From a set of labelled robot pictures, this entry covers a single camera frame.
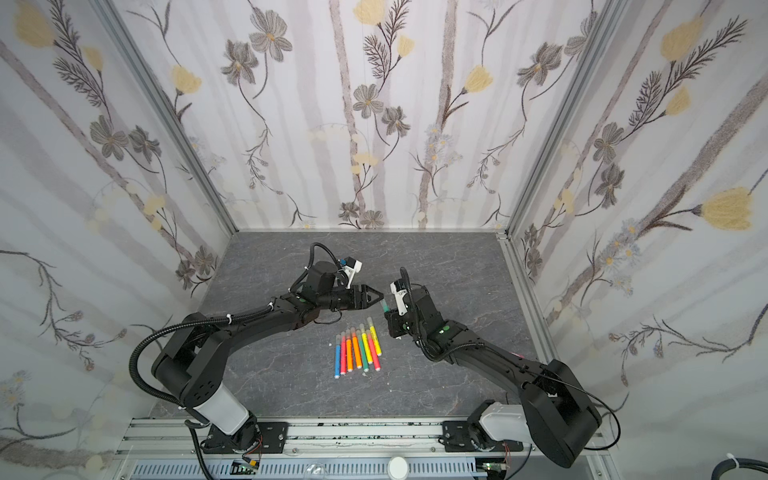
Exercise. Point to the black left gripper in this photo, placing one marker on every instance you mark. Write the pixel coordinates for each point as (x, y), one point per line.
(362, 303)

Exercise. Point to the yellow marker pen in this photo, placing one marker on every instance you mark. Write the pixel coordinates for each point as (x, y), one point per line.
(366, 345)
(374, 336)

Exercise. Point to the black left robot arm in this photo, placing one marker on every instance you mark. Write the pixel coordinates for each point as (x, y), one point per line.
(193, 362)

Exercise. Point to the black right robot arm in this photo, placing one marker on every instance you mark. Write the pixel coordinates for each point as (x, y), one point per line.
(554, 413)

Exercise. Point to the orange marker pen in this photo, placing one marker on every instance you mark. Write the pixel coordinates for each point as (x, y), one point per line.
(350, 363)
(356, 349)

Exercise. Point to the pink marker pen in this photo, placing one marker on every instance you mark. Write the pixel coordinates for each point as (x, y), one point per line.
(343, 355)

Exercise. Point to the thin blue marker pen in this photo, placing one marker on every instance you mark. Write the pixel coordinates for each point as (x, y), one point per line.
(337, 360)

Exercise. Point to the white round knob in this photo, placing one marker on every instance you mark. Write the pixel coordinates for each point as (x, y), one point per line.
(397, 468)

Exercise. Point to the right small circuit board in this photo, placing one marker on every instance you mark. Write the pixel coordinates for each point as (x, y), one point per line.
(491, 470)

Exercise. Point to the small green circuit board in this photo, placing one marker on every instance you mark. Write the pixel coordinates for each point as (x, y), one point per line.
(245, 467)

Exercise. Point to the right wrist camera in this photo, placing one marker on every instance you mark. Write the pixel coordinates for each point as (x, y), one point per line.
(399, 290)

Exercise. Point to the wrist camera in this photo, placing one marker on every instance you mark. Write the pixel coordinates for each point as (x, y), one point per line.
(348, 269)
(399, 290)

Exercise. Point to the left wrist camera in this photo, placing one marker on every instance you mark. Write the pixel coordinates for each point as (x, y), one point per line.
(348, 269)

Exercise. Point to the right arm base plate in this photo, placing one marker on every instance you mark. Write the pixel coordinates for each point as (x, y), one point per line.
(466, 436)

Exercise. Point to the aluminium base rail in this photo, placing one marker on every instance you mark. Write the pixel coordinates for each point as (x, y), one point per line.
(162, 448)

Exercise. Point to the white vented cable duct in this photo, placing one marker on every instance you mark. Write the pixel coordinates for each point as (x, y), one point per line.
(348, 468)

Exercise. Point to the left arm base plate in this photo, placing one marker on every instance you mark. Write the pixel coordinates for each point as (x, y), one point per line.
(264, 437)

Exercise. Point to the aluminium right corner post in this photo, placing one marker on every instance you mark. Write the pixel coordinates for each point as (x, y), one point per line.
(595, 48)

